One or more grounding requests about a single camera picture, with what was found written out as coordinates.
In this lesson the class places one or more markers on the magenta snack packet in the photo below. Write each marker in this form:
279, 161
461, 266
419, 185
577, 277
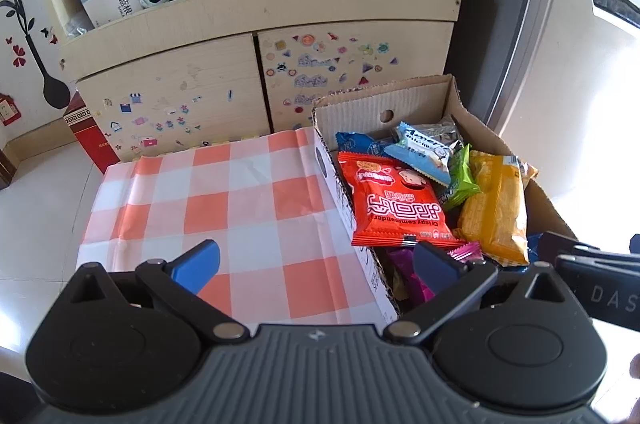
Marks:
467, 251

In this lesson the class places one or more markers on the grey sliding door frame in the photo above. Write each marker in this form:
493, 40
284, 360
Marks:
515, 4

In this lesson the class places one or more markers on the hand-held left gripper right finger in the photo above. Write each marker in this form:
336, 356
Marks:
437, 266

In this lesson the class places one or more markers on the green snack packet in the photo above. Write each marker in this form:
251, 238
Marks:
462, 179

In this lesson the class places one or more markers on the red framed wall socket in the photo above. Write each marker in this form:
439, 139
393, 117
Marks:
9, 109

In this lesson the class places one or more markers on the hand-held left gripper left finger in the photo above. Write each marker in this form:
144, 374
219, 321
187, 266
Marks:
197, 264

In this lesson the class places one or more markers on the orange white checked tablecloth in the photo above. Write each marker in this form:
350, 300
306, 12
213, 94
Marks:
225, 204

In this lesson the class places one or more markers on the purple noodle snack packet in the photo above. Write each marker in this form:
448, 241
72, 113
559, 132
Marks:
405, 274

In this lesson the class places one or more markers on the light blue snack packet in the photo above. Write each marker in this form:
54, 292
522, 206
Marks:
420, 151

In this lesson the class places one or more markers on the orange-red noodle snack packet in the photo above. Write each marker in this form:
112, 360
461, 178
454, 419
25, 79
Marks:
395, 204

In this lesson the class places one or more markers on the person's right hand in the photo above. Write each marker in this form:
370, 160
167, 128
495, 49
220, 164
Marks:
635, 366

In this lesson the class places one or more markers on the red gift box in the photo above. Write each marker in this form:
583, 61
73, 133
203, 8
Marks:
92, 139

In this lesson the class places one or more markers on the black vase flower wall sticker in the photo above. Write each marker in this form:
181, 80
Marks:
50, 89

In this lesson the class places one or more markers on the large yellow snack packet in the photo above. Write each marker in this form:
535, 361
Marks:
495, 209

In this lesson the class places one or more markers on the wooden cabinet with stickers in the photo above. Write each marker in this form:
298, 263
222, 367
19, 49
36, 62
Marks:
200, 69

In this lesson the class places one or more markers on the cardboard box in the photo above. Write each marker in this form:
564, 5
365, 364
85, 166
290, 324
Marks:
360, 114

